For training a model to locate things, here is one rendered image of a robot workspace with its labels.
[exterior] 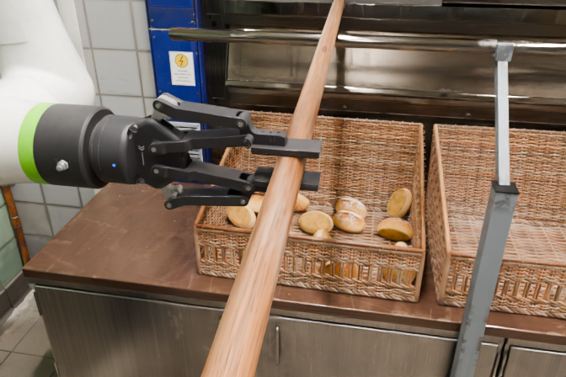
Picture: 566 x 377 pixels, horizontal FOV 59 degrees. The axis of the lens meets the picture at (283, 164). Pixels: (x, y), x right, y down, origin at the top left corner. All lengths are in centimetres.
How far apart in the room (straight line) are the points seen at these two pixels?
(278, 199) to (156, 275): 94
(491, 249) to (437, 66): 64
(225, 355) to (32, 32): 50
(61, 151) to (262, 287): 29
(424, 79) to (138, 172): 108
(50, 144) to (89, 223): 105
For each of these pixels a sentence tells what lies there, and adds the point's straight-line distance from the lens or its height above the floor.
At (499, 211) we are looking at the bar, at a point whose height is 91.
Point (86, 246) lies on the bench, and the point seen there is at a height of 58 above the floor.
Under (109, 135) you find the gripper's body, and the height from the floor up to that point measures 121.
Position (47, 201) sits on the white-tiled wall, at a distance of 212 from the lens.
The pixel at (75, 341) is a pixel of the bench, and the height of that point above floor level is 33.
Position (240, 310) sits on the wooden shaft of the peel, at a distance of 34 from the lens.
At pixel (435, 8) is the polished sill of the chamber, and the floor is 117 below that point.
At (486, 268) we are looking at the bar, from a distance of 110.
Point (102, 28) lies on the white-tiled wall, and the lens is 171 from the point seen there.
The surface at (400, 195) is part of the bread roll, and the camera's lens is 152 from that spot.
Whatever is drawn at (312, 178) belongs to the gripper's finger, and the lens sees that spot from 53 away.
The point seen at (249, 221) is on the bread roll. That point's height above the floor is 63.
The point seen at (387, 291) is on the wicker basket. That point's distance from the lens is 128.
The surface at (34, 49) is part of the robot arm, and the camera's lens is 70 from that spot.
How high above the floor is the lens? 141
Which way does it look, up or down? 27 degrees down
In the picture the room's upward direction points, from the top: straight up
